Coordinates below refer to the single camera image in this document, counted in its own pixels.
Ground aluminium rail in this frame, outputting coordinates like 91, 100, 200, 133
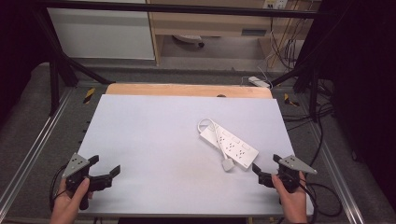
0, 88, 76, 214
306, 119, 366, 224

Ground white table cover board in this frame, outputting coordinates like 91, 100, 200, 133
78, 94, 314, 217

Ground black metal frame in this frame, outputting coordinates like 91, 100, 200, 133
32, 0, 323, 123

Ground white wall socket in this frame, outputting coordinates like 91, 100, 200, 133
262, 0, 290, 10

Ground white power cord with plug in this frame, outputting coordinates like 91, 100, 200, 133
197, 118, 235, 172

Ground person's right hand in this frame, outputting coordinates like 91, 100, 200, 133
271, 172, 309, 224

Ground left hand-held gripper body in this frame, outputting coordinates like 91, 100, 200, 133
62, 152, 94, 211

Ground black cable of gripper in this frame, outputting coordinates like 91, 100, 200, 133
298, 181, 344, 224
49, 163, 68, 213

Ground white floor power strip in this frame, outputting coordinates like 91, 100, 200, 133
247, 76, 272, 89

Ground person's left hand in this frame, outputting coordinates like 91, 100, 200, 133
49, 177, 94, 224

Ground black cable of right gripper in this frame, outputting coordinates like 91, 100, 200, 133
298, 181, 344, 224

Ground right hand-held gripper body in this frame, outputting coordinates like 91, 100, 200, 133
278, 154, 318, 194

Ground white device under desk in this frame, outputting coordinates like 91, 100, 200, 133
172, 34, 205, 49

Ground white cabinet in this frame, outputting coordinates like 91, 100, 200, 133
46, 0, 156, 61

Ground black floor cables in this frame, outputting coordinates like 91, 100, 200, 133
281, 77, 335, 169

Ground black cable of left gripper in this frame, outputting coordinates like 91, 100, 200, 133
49, 163, 68, 213

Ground bundle of hanging cables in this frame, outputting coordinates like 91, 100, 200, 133
267, 8, 307, 71

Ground black curtain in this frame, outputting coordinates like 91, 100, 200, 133
0, 0, 50, 122
306, 0, 396, 206

